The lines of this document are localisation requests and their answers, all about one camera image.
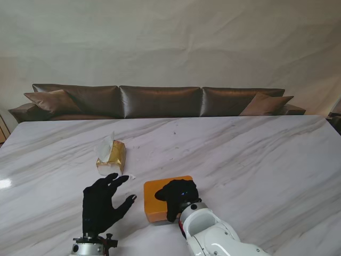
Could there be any dark furniture piece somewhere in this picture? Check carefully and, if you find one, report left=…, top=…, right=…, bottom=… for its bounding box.
left=327, top=111, right=341, bottom=134

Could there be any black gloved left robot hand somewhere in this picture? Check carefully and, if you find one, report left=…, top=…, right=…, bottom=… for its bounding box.
left=82, top=172, right=138, bottom=236

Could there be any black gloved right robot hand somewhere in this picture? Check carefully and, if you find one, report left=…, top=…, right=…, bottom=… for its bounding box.
left=155, top=179, right=201, bottom=222

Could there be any brown throw pillow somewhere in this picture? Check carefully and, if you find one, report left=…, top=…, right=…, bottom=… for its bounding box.
left=23, top=89, right=82, bottom=113
left=239, top=92, right=295, bottom=116

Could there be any white fabric backdrop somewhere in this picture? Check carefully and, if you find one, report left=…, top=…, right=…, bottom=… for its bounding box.
left=0, top=0, right=341, bottom=125

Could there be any orange tissue box cover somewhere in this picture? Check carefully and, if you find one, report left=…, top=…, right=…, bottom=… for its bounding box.
left=143, top=175, right=194, bottom=223

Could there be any brown leather sofa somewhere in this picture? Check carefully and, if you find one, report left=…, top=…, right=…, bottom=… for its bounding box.
left=7, top=83, right=306, bottom=124

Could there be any wooden furniture piece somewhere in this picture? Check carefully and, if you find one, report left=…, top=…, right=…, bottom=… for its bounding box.
left=0, top=111, right=10, bottom=146

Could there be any gold tissue pack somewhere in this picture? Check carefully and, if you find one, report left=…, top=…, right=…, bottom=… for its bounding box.
left=94, top=131, right=127, bottom=176

